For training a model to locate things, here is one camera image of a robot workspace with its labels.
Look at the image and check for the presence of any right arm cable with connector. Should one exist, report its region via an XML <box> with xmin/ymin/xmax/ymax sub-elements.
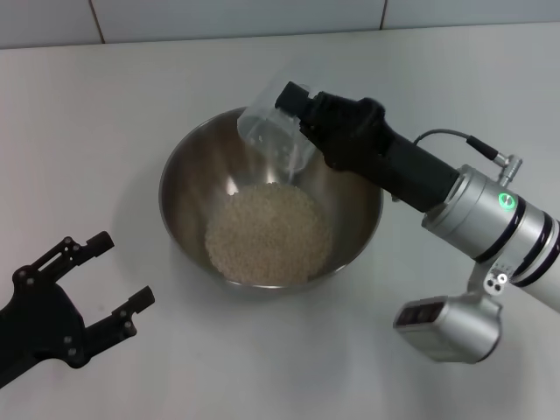
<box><xmin>413</xmin><ymin>128</ymin><xmax>525</xmax><ymax>187</ymax></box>

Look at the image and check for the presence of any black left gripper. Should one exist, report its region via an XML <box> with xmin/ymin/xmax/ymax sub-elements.
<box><xmin>0</xmin><ymin>230</ymin><xmax>157</xmax><ymax>387</ymax></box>

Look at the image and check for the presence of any stainless steel mixing bowl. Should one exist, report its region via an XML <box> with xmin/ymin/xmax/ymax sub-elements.
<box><xmin>157</xmin><ymin>104</ymin><xmax>385</xmax><ymax>302</ymax></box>

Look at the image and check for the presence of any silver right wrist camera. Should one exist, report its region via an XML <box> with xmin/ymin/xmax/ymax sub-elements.
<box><xmin>392</xmin><ymin>261</ymin><xmax>511</xmax><ymax>364</ymax></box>

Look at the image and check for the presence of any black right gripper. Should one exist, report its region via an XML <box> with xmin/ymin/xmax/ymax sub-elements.
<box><xmin>274</xmin><ymin>80</ymin><xmax>461</xmax><ymax>214</ymax></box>

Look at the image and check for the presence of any clear plastic cup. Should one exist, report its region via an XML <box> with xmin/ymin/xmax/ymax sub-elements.
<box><xmin>235</xmin><ymin>80</ymin><xmax>319</xmax><ymax>185</ymax></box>

